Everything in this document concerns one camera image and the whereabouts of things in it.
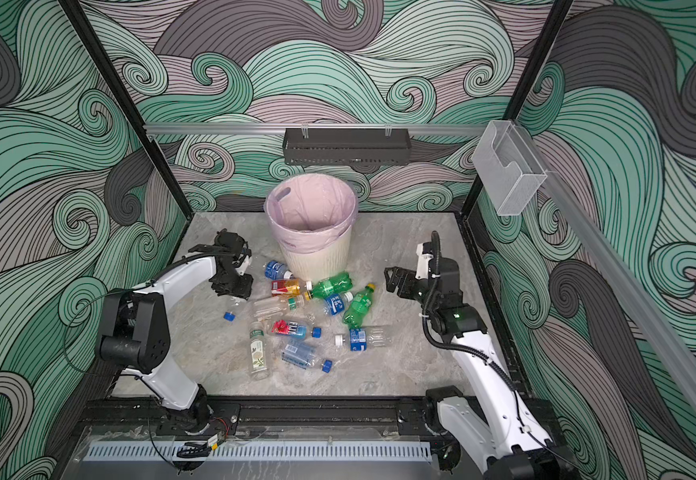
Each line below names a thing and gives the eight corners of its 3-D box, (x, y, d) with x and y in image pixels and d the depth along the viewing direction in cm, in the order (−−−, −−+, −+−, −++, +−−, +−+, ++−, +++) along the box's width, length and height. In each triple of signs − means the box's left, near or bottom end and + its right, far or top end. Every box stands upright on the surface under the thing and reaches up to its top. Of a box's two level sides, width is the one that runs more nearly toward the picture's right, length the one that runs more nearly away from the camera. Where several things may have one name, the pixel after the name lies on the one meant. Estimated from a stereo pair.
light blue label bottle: (282, 363, 83) (280, 357, 80) (289, 345, 87) (287, 339, 83) (311, 371, 82) (310, 366, 78) (317, 353, 85) (316, 347, 82)
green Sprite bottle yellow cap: (310, 308, 94) (309, 301, 91) (304, 295, 98) (302, 287, 94) (353, 289, 99) (354, 281, 95) (346, 277, 102) (346, 269, 99)
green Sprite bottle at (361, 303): (342, 325, 92) (342, 318, 87) (362, 288, 100) (363, 279, 96) (357, 333, 90) (358, 325, 86) (376, 294, 99) (378, 286, 95)
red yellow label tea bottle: (271, 296, 96) (269, 291, 93) (273, 284, 98) (271, 279, 96) (311, 296, 96) (311, 291, 93) (312, 285, 99) (311, 279, 96)
